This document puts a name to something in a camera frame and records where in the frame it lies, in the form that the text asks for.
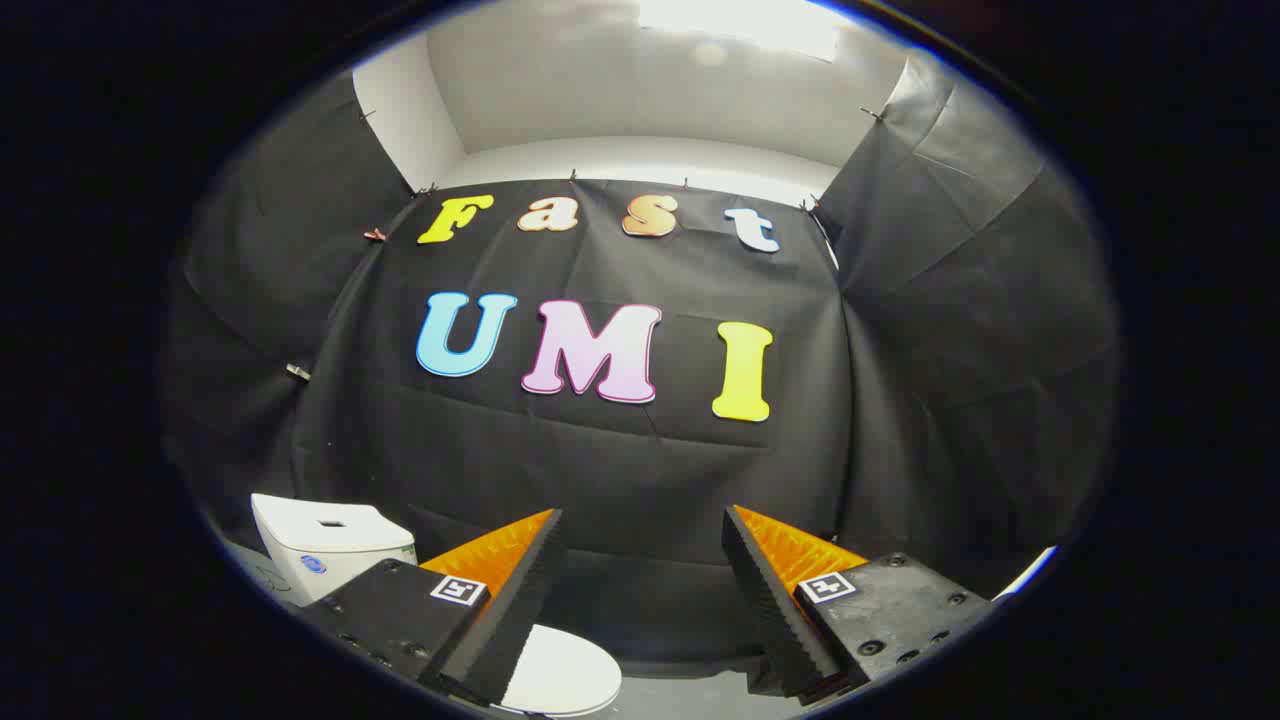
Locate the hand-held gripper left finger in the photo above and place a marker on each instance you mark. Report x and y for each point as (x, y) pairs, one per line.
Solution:
(515, 610)

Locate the small metal clip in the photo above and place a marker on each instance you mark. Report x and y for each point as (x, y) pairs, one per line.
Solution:
(297, 372)

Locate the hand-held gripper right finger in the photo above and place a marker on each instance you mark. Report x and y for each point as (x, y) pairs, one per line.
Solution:
(775, 610)

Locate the white toilet lid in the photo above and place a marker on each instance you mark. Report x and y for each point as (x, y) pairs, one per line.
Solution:
(565, 668)

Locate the black backdrop cloth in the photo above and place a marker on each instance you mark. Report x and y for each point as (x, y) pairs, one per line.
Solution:
(620, 470)

